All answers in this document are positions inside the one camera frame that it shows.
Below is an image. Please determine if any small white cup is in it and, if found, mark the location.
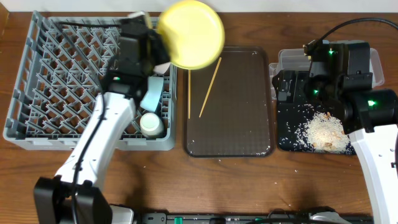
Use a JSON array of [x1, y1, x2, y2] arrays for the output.
[[140, 113, 164, 139]]

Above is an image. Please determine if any grey dishwasher rack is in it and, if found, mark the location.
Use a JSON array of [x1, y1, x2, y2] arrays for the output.
[[2, 10, 179, 152]]

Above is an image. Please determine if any black waste tray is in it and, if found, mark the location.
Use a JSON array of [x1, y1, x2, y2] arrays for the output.
[[275, 99, 357, 156]]

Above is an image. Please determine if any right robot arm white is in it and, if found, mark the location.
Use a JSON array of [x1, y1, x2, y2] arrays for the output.
[[272, 70, 397, 223]]

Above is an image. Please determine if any light blue bowl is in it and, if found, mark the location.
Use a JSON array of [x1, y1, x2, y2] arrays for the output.
[[140, 77, 164, 113]]

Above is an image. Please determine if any long wooden chopstick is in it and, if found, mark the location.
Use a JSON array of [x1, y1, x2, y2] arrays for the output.
[[188, 70, 192, 119]]

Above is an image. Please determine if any dark brown serving tray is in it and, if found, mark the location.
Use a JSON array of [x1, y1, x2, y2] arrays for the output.
[[183, 46, 276, 158]]

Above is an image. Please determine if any clear plastic waste bin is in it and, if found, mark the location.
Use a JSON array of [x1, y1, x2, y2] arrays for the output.
[[269, 48, 384, 88]]

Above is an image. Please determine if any yellow plate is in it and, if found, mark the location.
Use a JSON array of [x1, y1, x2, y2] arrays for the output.
[[157, 1, 225, 70]]

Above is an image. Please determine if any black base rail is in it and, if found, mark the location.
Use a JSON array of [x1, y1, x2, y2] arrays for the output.
[[133, 207, 374, 224]]

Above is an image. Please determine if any spilled rice pile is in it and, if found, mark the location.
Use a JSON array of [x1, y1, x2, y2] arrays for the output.
[[285, 104, 352, 154]]

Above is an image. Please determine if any white bowl with food residue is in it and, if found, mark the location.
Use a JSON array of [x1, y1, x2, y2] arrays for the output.
[[153, 62, 170, 74]]

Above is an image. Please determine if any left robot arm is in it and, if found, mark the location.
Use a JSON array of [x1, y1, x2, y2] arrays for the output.
[[34, 14, 170, 223]]

